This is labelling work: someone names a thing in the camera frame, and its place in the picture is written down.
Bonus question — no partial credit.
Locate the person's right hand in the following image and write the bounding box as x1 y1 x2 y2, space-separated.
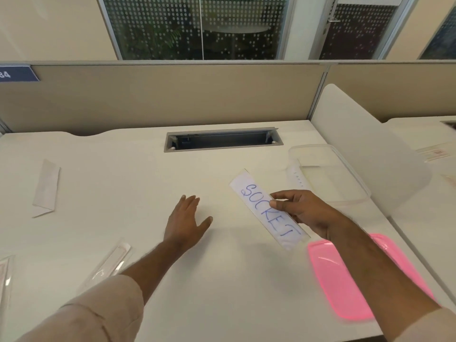
270 190 345 241

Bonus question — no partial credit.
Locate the person's left hand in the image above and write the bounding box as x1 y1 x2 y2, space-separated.
164 195 214 251

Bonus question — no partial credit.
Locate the white handwritten paper label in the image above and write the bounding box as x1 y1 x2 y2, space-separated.
229 169 311 251

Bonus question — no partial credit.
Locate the person's right forearm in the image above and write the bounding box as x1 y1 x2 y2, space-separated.
328 224 456 342

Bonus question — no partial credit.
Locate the person's left forearm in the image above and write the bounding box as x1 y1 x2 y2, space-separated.
0 239 186 342

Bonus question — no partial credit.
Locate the clear plastic container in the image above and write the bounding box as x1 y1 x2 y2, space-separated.
287 144 372 208

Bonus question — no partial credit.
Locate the pink plastic lid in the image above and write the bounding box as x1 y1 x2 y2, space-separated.
307 233 437 322

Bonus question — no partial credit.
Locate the clear plastic label sleeve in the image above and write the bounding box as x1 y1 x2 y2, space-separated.
76 238 133 297
0 255 16 319

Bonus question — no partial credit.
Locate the white desk divider panel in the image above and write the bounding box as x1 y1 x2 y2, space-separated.
309 83 432 218

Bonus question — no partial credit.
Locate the wide beige partition panel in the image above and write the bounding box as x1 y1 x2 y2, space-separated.
0 61 329 137

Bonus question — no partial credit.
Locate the folded white paper card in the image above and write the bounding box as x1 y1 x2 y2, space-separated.
32 159 61 219

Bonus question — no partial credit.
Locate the narrow beige partition panel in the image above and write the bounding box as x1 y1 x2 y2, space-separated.
326 61 456 124

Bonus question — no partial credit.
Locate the round white table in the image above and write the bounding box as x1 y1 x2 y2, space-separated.
204 24 272 35

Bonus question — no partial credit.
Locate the dotted glass door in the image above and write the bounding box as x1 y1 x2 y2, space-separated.
308 0 418 61

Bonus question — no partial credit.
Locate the green plant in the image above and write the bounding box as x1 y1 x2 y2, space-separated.
119 21 182 60

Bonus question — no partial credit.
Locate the dotted glass window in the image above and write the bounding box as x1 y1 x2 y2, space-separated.
96 0 297 61

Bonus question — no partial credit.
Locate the blue number tag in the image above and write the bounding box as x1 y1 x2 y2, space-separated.
0 66 41 82

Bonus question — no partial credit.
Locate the grey desk cable tray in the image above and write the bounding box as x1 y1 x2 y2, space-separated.
164 127 279 153

